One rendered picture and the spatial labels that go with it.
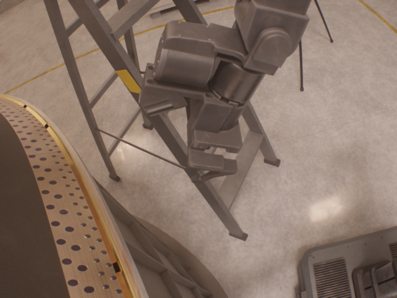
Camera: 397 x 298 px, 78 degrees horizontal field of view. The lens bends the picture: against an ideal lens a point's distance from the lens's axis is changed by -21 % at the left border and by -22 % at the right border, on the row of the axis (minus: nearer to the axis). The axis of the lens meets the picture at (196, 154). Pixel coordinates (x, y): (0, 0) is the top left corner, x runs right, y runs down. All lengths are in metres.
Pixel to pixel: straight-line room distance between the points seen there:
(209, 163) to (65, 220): 0.27
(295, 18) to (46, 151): 0.54
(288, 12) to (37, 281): 0.44
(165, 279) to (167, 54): 0.68
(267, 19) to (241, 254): 1.46
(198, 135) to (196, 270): 1.31
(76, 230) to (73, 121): 2.21
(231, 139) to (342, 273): 1.10
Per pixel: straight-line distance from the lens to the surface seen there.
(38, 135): 0.72
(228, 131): 0.40
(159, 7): 3.40
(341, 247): 1.42
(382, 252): 1.48
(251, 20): 0.28
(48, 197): 0.55
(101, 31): 0.86
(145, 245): 0.91
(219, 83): 0.35
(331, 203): 1.77
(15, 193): 0.52
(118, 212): 0.88
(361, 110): 2.22
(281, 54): 0.29
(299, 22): 0.29
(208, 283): 1.61
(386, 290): 1.18
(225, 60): 0.32
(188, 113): 0.48
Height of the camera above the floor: 1.60
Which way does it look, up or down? 55 degrees down
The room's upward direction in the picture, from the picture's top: 22 degrees counter-clockwise
